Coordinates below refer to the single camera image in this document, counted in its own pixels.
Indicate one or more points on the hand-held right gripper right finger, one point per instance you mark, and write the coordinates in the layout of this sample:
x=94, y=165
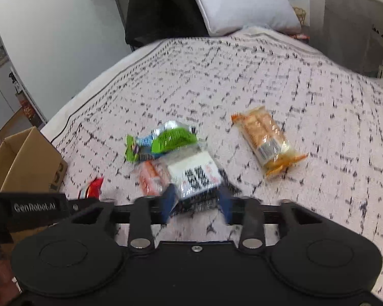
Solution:
x=226, y=205

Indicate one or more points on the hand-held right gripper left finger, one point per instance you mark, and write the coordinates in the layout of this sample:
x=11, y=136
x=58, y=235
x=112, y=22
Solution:
x=169, y=205

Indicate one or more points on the black and white snack packet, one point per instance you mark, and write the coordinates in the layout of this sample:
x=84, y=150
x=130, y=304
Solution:
x=194, y=175

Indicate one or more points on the brown cardboard box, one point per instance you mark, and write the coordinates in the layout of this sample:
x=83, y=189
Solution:
x=25, y=162

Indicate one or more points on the person's left hand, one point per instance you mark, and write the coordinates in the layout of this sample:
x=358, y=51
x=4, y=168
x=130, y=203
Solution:
x=0, y=277

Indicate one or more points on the clear orange snack packet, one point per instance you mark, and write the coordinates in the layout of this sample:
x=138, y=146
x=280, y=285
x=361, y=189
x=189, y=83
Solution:
x=151, y=177

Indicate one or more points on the green and purple candy packet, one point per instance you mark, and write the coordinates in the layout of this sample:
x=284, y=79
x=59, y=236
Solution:
x=132, y=149

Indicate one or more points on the lime green snack packet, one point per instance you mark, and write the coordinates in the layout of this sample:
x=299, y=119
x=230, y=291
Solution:
x=174, y=137

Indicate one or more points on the orange cracker packet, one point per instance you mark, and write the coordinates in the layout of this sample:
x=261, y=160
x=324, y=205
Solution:
x=266, y=140

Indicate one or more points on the red labelled cardboard box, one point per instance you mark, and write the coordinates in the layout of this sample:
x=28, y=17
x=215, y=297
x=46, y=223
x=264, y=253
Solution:
x=28, y=111

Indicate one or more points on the white kitchen cabinet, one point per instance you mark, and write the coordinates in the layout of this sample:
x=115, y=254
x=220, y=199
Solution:
x=0, y=98

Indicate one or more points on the black patterned white blanket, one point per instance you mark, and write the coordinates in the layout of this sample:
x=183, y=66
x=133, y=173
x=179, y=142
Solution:
x=258, y=79

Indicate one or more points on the black jacket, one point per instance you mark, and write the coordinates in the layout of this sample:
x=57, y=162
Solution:
x=161, y=9

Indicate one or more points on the grey cushion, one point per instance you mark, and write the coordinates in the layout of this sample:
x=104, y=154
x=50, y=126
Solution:
x=242, y=3

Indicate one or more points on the woven basket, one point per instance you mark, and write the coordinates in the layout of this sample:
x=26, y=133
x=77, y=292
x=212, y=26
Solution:
x=299, y=15

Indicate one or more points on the white desk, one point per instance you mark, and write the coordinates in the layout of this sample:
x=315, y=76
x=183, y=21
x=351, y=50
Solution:
x=354, y=22

